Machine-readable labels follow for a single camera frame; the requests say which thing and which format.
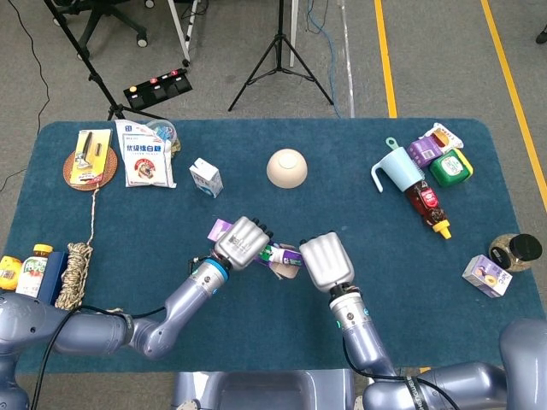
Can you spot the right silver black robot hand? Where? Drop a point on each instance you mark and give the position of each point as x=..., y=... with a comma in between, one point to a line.
x=329, y=262

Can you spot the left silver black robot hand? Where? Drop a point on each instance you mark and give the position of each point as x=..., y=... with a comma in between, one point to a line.
x=241, y=245

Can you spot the purple toothpaste box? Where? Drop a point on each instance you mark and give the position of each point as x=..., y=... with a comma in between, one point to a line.
x=220, y=228

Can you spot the white purple tube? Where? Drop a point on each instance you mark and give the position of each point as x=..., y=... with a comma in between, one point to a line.
x=280, y=255

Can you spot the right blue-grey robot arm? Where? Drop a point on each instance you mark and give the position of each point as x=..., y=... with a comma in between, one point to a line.
x=363, y=341

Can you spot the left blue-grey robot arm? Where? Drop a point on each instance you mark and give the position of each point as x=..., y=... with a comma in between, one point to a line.
x=94, y=333

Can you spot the small purple box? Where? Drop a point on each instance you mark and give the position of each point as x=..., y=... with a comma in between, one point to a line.
x=423, y=151

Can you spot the dark blue box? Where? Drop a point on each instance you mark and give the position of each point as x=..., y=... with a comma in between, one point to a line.
x=57, y=269

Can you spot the blue table mat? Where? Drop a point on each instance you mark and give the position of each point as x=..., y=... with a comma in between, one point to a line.
x=273, y=205

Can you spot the small white blue milk carton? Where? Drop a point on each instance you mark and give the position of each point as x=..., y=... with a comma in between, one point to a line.
x=207, y=177

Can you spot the cream upturned bowl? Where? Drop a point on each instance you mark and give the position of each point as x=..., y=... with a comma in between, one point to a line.
x=286, y=168

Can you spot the brown honey bottle yellow cap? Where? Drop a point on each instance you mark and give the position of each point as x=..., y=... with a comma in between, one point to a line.
x=427, y=205

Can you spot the light blue mug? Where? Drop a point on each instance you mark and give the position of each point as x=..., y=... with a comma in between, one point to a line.
x=399, y=168

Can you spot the clear plastic jar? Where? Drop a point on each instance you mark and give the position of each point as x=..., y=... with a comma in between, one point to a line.
x=173, y=143

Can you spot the white sugar bag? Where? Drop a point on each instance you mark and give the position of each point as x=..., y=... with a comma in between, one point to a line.
x=145, y=158

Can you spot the blue-grey robot torso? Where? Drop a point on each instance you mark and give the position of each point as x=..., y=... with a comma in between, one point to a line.
x=265, y=390

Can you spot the round woven coaster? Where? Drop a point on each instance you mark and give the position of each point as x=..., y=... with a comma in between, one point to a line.
x=111, y=168

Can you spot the green yellow container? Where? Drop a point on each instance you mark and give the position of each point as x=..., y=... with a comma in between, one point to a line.
x=451, y=168

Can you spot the purple juice carton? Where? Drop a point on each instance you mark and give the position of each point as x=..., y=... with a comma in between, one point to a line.
x=485, y=275

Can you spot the white snack packet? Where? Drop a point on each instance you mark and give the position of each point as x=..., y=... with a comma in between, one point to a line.
x=444, y=136

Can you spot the yellow razor card package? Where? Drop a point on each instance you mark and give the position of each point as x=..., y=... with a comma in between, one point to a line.
x=89, y=158

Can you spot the black foot pedal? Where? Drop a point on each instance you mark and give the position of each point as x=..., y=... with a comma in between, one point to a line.
x=158, y=89

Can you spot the glass jar black lid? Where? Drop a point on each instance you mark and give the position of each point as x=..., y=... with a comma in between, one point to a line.
x=519, y=252

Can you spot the black tripod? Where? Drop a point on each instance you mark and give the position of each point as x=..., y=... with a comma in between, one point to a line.
x=280, y=42

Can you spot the drink bottle yellow cap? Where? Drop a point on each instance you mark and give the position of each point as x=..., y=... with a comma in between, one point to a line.
x=33, y=273

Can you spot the black light stand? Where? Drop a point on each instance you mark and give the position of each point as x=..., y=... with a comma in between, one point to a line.
x=92, y=74

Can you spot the yellow can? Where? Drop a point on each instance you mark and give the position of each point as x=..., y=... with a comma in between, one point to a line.
x=9, y=273

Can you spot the black office chair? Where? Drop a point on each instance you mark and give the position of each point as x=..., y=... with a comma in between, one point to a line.
x=104, y=17

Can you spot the black shoe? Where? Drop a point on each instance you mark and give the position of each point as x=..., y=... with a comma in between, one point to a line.
x=542, y=37

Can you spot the white post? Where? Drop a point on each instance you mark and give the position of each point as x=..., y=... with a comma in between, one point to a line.
x=294, y=30

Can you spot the white frame leg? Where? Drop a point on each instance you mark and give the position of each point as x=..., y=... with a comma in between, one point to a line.
x=181, y=30

